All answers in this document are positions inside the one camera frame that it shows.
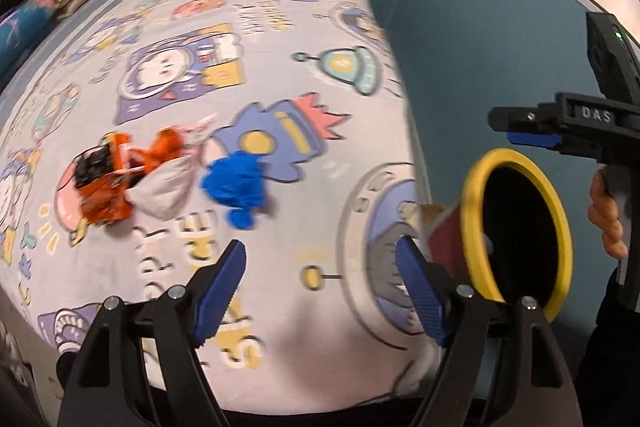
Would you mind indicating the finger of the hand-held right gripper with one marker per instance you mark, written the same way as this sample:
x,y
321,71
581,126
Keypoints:
x,y
530,139

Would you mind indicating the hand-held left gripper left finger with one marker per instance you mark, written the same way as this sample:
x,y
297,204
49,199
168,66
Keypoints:
x,y
220,292

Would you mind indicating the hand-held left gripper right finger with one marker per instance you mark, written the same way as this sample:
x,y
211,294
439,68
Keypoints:
x,y
422,292

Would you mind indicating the yellow-rimmed black bin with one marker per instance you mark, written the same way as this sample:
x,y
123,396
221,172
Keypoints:
x,y
472,207

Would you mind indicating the blue glove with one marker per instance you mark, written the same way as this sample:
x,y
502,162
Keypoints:
x,y
235,182

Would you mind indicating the white garment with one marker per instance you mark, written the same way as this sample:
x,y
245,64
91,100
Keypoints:
x,y
162,192

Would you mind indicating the orange garment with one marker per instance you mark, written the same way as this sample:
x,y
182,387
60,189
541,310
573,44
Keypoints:
x,y
107,199

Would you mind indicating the small orange foil wrapper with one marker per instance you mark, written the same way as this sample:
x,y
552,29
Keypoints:
x,y
167,147

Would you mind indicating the red and white wrapper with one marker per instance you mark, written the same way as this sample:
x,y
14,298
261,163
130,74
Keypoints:
x,y
200,129

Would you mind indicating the person's right forearm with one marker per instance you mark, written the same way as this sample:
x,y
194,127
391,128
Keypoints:
x,y
615,357

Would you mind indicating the person's right hand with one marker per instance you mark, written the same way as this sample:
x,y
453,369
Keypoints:
x,y
607,222

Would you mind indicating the bed with cartoon printed sheet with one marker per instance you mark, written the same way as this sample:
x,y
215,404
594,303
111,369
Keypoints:
x,y
310,17

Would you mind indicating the blue floral folded quilt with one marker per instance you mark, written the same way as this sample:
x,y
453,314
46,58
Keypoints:
x,y
22,27

